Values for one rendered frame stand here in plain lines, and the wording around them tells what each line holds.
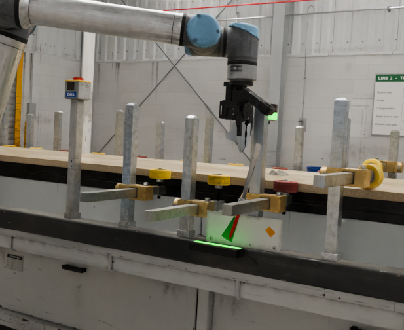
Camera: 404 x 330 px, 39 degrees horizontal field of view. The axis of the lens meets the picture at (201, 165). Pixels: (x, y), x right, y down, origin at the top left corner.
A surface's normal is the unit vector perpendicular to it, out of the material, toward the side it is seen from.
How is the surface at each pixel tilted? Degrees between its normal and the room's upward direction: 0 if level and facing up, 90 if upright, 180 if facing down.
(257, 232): 90
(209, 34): 90
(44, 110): 90
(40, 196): 90
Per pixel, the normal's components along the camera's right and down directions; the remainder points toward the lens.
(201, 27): 0.09, 0.06
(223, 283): -0.50, 0.02
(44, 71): 0.84, 0.07
